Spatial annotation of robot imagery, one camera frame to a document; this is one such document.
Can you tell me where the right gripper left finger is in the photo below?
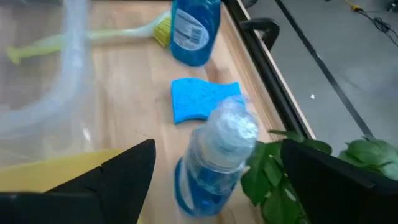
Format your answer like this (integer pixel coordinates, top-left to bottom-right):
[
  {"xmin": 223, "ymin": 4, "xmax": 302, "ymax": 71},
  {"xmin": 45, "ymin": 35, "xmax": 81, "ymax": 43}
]
[{"xmin": 46, "ymin": 139, "xmax": 157, "ymax": 224}]

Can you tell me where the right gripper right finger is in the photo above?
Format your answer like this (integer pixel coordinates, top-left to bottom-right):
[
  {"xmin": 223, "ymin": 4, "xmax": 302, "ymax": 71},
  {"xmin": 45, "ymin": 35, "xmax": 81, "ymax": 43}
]
[{"xmin": 280, "ymin": 138, "xmax": 376, "ymax": 224}]

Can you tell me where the blue dish soap bottle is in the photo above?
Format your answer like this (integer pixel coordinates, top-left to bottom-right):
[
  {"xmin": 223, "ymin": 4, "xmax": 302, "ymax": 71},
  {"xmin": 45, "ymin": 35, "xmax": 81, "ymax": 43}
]
[
  {"xmin": 169, "ymin": 0, "xmax": 222, "ymax": 67},
  {"xmin": 173, "ymin": 95, "xmax": 259, "ymax": 218}
]

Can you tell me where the blue scrub sponge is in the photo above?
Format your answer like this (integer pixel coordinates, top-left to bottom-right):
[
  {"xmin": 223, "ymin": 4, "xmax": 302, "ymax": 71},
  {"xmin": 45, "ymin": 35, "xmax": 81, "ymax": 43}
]
[{"xmin": 170, "ymin": 77, "xmax": 247, "ymax": 125}]

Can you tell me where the green artificial plant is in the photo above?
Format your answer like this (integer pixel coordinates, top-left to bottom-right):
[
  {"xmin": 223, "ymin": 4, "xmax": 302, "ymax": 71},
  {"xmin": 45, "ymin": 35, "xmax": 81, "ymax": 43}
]
[{"xmin": 241, "ymin": 129, "xmax": 398, "ymax": 224}]

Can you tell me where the yellow plastic tub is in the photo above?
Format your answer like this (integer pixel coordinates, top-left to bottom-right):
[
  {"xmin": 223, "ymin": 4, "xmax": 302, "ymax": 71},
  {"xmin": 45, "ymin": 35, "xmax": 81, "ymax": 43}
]
[{"xmin": 0, "ymin": 148, "xmax": 125, "ymax": 194}]

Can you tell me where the tall clear plastic tub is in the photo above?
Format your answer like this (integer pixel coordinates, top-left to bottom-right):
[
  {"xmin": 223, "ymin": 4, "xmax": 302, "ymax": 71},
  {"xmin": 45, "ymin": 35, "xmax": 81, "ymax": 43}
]
[{"xmin": 0, "ymin": 0, "xmax": 97, "ymax": 162}]

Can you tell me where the yellow-green dish brush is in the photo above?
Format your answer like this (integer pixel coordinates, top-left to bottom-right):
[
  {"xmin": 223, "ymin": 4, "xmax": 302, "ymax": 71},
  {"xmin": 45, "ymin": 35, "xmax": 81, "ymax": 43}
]
[{"xmin": 4, "ymin": 11, "xmax": 172, "ymax": 65}]

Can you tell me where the black table clamp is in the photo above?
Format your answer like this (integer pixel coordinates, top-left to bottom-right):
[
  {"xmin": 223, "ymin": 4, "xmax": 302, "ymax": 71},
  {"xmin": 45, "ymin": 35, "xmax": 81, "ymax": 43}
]
[{"xmin": 239, "ymin": 17, "xmax": 280, "ymax": 51}]

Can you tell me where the black floor cable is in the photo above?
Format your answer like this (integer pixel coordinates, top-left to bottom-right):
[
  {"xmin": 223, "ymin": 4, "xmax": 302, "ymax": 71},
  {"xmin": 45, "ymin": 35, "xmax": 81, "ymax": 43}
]
[{"xmin": 357, "ymin": 7, "xmax": 398, "ymax": 47}]

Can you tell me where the yellow cable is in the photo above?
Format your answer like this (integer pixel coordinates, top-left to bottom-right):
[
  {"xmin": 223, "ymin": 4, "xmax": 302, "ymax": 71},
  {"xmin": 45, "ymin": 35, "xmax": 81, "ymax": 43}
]
[{"xmin": 343, "ymin": 0, "xmax": 363, "ymax": 12}]

